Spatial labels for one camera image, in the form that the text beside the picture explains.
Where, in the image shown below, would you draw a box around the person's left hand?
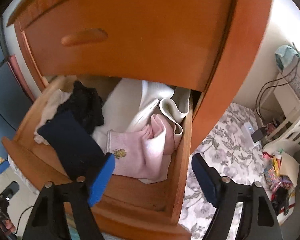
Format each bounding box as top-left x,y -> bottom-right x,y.
0,219 -> 17,234

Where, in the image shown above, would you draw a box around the crocheted mat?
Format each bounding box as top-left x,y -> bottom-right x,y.
270,192 -> 298,225

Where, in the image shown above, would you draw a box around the floral bedsheet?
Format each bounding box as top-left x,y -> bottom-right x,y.
7,102 -> 273,240

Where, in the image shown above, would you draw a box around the cream paper sheet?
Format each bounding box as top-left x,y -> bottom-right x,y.
280,152 -> 300,180

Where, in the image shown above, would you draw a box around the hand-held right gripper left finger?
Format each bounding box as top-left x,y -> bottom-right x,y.
22,152 -> 115,240

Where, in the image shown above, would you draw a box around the black charger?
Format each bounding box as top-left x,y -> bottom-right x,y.
251,127 -> 267,142

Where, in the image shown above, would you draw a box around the black lace underwear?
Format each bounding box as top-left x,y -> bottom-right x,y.
56,80 -> 105,135

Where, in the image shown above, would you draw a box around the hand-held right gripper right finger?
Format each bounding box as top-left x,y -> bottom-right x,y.
191,153 -> 283,240

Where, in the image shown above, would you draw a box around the pile of colourful toys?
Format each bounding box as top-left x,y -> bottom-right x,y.
262,149 -> 297,193

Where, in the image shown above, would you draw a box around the white power strip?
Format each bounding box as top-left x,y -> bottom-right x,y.
240,122 -> 262,145

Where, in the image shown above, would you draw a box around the pink socks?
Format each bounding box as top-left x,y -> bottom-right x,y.
106,114 -> 174,183

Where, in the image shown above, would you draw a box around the dark blue refrigerator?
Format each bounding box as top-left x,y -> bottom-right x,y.
0,17 -> 33,130

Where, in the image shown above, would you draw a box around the black toy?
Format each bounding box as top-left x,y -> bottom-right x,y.
272,187 -> 290,215

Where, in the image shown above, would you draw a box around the closed wooden drawer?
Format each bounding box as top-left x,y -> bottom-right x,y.
21,0 -> 234,92

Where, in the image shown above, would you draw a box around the white underwear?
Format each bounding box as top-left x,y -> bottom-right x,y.
34,90 -> 73,145

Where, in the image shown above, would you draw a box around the pink board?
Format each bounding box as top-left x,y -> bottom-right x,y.
9,54 -> 35,103

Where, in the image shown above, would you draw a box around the wooden drawer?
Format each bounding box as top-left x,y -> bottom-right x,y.
1,74 -> 193,240
21,0 -> 234,92

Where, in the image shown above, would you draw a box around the green cloth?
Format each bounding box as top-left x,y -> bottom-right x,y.
275,45 -> 299,69

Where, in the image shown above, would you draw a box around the navy underwear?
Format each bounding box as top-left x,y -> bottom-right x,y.
37,110 -> 108,182

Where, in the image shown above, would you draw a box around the white plastic shelf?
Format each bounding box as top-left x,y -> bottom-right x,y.
259,55 -> 300,150

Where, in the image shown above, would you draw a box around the cream garment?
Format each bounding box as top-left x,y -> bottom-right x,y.
92,78 -> 192,155

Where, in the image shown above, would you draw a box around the thin black cable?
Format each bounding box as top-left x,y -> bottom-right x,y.
16,205 -> 38,230

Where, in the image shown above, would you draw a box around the black charger cable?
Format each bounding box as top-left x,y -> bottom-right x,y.
256,46 -> 300,123

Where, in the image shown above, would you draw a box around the wooden nightstand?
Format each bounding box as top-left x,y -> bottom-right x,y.
6,0 -> 274,150

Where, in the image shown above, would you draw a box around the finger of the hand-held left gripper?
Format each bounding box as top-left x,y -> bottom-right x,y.
0,160 -> 11,177

